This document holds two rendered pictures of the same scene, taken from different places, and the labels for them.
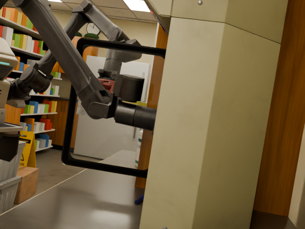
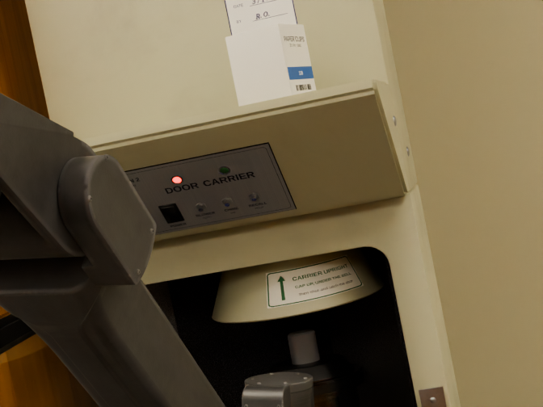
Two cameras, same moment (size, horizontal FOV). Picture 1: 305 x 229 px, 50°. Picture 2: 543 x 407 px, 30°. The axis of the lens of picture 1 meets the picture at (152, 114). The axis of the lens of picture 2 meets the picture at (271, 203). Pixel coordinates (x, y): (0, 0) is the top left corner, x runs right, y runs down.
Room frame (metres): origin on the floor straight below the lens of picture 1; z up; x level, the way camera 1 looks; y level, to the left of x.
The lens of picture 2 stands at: (0.75, 0.89, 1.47)
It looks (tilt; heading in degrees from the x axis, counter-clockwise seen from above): 3 degrees down; 274
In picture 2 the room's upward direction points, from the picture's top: 11 degrees counter-clockwise
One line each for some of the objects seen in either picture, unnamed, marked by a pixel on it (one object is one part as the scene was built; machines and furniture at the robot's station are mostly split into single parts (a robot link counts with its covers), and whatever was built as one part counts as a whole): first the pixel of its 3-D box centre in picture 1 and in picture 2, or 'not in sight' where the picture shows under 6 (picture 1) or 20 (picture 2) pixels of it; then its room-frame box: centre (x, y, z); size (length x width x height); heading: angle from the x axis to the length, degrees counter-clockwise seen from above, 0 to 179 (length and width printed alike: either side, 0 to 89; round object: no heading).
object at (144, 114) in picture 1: (150, 119); not in sight; (0.83, 0.00, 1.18); 0.10 x 0.07 x 0.07; 172
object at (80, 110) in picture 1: (81, 105); not in sight; (1.00, 0.22, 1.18); 0.02 x 0.02 x 0.06; 86
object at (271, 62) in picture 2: not in sight; (271, 65); (0.78, 0.03, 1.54); 0.05 x 0.05 x 0.06; 66
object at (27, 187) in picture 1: (15, 183); not in sight; (3.36, 1.31, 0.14); 0.41 x 0.32 x 0.28; 177
